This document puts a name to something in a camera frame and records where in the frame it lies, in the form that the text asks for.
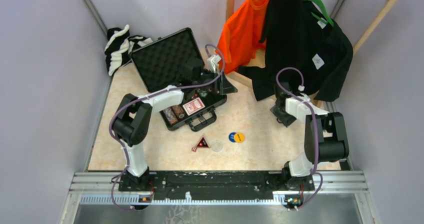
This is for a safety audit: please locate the clear dealer button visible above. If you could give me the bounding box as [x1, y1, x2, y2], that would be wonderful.
[211, 140, 224, 153]

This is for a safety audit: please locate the yellow big blind button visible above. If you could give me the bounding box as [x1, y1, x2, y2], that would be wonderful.
[233, 132, 245, 143]

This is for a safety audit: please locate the orange t-shirt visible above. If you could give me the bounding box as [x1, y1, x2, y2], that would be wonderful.
[217, 0, 270, 74]

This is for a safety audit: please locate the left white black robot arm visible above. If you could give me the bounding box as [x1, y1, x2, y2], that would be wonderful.
[109, 53, 238, 191]

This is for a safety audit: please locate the black poker set case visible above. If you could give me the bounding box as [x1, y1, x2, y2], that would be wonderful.
[130, 27, 227, 132]

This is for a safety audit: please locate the blue small blind button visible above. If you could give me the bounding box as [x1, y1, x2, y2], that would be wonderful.
[228, 132, 237, 143]

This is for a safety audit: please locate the purple black chip stack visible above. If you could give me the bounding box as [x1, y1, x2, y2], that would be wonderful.
[171, 105, 186, 119]

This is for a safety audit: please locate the green orange chip stack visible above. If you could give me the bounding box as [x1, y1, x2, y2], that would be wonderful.
[198, 89, 208, 98]

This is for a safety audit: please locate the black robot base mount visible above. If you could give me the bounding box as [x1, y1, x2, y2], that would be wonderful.
[118, 169, 315, 201]

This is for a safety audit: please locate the wooden clothes rack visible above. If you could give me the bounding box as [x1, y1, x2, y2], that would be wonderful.
[225, 0, 398, 89]

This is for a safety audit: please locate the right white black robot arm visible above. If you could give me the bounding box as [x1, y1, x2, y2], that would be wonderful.
[270, 82, 349, 190]

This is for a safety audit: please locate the green clothes hanger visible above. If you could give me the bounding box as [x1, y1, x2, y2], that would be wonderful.
[304, 0, 334, 27]

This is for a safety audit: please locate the black white striped cloth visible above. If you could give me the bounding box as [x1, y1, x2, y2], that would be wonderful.
[104, 24, 153, 77]

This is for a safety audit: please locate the red playing card deck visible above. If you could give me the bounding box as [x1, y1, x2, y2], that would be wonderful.
[182, 97, 206, 116]

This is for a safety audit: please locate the blue orange chip stack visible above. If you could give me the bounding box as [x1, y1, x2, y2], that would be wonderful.
[163, 107, 179, 126]

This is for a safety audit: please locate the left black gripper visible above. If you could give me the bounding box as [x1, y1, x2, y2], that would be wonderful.
[193, 67, 238, 95]

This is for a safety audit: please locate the black red triangle token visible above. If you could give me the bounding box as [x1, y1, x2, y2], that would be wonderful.
[195, 136, 211, 149]

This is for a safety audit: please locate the aluminium frame rail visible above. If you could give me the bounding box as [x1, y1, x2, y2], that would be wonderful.
[60, 170, 381, 224]

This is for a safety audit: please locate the black t-shirt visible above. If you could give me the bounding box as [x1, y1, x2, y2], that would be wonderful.
[238, 0, 354, 102]

